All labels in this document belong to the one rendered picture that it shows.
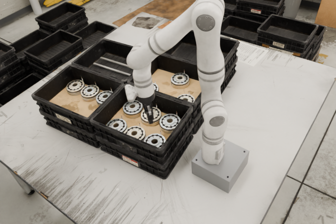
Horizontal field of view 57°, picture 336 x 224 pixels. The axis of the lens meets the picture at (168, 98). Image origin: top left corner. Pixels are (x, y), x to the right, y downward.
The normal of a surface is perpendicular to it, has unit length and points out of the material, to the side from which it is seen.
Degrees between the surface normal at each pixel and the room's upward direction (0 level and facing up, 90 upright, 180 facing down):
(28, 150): 0
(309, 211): 0
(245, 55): 0
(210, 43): 95
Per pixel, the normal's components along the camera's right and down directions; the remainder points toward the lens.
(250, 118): -0.08, -0.73
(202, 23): -0.33, 0.72
